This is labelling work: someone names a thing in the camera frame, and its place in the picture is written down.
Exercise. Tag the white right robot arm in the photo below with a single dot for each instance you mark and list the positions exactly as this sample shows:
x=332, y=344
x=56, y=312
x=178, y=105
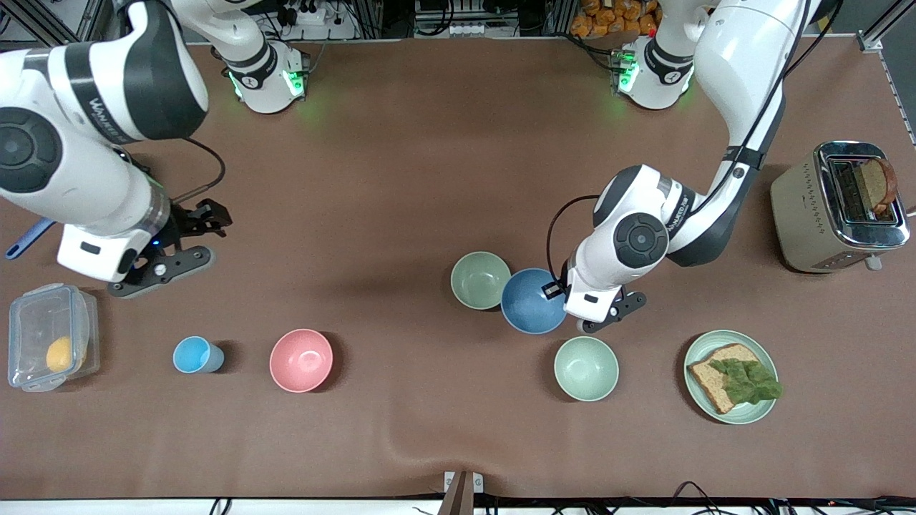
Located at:
x=71, y=164

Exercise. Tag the pale green plate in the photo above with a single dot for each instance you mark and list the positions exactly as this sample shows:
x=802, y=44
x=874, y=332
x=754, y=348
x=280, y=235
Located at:
x=698, y=393

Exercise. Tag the dull green bowl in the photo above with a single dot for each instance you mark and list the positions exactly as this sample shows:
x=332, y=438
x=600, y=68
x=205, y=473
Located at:
x=478, y=279

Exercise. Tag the blue bowl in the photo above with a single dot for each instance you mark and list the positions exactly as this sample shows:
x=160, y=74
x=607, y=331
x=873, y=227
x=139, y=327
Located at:
x=529, y=304

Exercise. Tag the long white power strip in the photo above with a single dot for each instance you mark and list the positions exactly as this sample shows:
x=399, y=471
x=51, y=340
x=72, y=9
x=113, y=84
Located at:
x=454, y=30

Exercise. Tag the brown table cover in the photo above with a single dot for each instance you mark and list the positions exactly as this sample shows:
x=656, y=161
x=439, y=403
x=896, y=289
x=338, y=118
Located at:
x=458, y=429

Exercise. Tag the light blue cup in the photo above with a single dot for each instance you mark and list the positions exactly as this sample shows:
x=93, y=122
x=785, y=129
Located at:
x=193, y=355

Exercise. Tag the aluminium frame rail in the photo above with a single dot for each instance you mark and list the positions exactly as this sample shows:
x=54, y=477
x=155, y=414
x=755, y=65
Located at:
x=891, y=18
x=50, y=18

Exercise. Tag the orange snack packets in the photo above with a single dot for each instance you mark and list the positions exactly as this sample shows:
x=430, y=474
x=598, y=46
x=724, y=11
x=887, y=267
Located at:
x=608, y=18

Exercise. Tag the pale mint green bowl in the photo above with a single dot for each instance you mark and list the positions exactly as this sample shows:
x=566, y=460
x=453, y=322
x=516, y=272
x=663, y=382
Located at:
x=586, y=369

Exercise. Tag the green lettuce leaf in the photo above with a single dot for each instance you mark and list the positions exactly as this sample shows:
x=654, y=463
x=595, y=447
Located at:
x=748, y=383

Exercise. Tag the clear plastic food container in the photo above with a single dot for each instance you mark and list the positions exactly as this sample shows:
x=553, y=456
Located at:
x=32, y=336

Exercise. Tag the brown toast slice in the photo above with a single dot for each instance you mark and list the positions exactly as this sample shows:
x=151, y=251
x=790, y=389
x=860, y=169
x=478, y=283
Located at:
x=876, y=184

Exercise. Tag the pink bowl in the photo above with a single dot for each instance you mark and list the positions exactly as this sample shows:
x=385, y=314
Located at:
x=301, y=360

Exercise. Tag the brown bread slice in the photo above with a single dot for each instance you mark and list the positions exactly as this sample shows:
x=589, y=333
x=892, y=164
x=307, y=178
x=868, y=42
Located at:
x=708, y=379

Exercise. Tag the white power strip with plugs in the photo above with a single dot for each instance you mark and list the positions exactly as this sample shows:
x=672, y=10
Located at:
x=315, y=28

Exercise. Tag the beige and chrome toaster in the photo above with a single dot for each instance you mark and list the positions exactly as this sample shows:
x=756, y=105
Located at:
x=801, y=222

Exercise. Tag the yellow lemon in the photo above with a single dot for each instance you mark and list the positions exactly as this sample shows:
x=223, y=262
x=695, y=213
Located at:
x=60, y=355

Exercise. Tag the grey metal camera bracket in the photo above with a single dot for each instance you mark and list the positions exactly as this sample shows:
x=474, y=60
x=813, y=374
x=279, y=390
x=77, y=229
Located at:
x=464, y=490

